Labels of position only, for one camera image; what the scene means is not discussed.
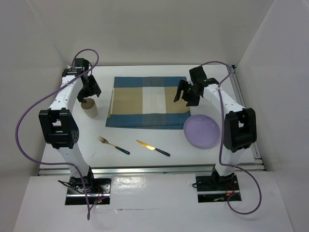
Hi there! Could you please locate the beige cup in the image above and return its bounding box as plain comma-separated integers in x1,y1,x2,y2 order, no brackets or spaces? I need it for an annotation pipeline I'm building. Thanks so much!
81,98,98,118

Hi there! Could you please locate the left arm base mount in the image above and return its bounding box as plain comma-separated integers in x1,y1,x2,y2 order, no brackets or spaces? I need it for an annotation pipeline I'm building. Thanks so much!
58,178,112,205

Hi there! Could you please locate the gold knife green handle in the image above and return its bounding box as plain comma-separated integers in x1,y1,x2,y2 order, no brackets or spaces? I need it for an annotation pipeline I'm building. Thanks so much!
136,140,170,157

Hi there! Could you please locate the aluminium front rail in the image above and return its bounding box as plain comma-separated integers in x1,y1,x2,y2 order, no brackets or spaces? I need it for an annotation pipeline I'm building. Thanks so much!
38,163,265,176

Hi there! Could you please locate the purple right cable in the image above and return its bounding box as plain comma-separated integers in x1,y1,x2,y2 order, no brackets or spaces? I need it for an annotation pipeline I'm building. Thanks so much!
200,60,262,215

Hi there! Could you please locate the purple cable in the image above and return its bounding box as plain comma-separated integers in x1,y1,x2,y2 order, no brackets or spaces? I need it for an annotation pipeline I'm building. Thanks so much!
15,49,100,220
200,60,262,215

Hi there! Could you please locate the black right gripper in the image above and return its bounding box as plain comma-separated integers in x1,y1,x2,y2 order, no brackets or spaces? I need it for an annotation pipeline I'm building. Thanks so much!
174,79,200,107

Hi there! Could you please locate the gold fork green handle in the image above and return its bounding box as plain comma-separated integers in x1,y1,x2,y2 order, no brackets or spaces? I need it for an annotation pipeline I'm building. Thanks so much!
98,136,130,155

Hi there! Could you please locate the blue beige white placemat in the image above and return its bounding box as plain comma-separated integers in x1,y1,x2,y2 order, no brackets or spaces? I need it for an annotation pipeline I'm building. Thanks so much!
105,76,191,130

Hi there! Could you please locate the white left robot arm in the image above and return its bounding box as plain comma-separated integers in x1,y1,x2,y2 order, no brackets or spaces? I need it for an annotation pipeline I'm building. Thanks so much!
39,58,101,193

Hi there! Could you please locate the aluminium rail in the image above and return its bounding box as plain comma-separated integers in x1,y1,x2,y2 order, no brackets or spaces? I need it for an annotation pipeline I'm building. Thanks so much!
38,163,265,176
229,65,262,160

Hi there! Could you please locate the purple plate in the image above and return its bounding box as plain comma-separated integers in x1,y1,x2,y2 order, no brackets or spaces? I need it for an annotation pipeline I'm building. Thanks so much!
183,114,220,149

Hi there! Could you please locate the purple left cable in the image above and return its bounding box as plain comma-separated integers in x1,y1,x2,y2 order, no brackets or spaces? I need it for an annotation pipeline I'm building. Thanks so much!
15,49,100,220

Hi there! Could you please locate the aluminium right rail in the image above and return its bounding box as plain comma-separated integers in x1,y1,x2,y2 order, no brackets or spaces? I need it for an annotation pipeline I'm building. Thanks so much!
229,65,262,160

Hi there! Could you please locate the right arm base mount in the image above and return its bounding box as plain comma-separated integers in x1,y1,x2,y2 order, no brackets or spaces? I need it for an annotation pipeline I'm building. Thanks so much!
192,175,242,203

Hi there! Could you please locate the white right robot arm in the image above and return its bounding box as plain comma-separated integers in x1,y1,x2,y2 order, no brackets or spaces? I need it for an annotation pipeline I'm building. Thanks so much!
174,66,257,190

